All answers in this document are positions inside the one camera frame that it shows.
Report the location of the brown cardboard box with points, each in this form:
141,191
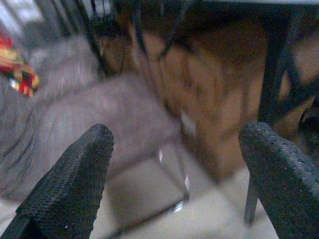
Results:
211,99

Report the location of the grey fabric chair metal legs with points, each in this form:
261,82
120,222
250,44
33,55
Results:
99,112

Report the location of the white table black frame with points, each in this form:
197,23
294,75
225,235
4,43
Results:
274,74

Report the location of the red yellow snack bag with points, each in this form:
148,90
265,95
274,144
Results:
17,64

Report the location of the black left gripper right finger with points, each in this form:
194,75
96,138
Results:
286,186

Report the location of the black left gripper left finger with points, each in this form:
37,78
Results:
67,189

